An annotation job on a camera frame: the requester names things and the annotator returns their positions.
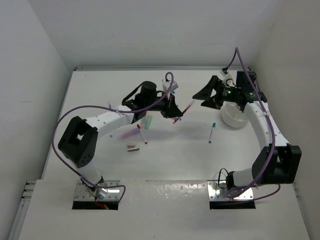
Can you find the pink mini stapler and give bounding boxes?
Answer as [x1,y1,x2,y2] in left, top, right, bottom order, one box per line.
[126,143,140,152]

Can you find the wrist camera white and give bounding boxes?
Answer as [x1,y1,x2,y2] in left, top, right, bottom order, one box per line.
[162,79,179,92]
[220,67,236,87]

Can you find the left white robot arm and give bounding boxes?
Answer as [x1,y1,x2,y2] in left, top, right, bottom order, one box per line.
[58,79,183,192]

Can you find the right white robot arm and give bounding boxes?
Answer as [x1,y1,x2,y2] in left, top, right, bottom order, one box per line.
[192,75,302,194]

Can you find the metal base plate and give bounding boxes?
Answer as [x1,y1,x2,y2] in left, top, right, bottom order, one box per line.
[74,180,121,202]
[207,180,254,202]

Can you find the teal capped white marker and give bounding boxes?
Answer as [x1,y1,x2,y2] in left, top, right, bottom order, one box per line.
[208,122,216,144]

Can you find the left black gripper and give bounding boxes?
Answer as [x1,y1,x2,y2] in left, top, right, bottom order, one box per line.
[144,91,183,118]

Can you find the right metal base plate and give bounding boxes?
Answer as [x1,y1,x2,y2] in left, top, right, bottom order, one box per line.
[207,180,254,202]

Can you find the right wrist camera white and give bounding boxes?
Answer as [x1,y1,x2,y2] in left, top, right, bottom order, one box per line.
[220,67,236,87]

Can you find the red capped white marker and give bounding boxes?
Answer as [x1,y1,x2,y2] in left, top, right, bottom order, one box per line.
[137,124,148,145]

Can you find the white round divided organizer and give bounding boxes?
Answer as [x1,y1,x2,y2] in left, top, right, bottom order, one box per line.
[220,102,249,129]

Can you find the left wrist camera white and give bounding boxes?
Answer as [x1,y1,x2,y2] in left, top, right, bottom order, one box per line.
[162,79,179,92]

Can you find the purple highlighter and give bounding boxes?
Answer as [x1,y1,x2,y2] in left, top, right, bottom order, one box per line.
[120,127,140,140]

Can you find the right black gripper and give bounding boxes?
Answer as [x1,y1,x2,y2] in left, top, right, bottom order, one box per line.
[193,75,241,110]

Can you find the green highlighter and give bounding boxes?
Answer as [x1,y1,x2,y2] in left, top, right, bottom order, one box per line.
[144,114,153,130]

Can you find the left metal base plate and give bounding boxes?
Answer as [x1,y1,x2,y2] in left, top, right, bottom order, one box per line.
[74,180,121,202]

